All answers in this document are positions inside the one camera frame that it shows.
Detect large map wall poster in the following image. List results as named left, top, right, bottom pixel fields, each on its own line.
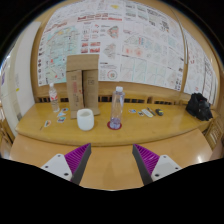
left=37, top=0, right=186, bottom=92

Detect small red-labelled water bottle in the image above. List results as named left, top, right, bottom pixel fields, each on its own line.
left=48, top=82, right=61, bottom=113

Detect white ceramic mug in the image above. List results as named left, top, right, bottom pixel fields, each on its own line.
left=76, top=108, right=95, bottom=132

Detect dark pen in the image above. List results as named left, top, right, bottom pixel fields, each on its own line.
left=146, top=107, right=157, bottom=117

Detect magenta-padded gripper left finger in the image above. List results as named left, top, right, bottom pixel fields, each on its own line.
left=40, top=143, right=92, bottom=186

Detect printed drawings wall poster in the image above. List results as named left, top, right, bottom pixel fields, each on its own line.
left=182, top=28, right=218, bottom=104

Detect white card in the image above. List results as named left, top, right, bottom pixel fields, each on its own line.
left=141, top=108, right=154, bottom=118

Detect flat round red coaster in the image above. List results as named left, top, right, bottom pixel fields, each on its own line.
left=106, top=120, right=123, bottom=131

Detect clear white-capped plastic bottle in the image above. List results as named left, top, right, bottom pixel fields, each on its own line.
left=109, top=86, right=126, bottom=130

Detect black bag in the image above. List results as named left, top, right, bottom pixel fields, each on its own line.
left=185, top=92, right=214, bottom=122

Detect brown cardboard box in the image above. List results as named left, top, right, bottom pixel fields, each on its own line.
left=65, top=54, right=101, bottom=119

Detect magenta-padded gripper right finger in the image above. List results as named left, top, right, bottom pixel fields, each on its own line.
left=132, top=143, right=183, bottom=186

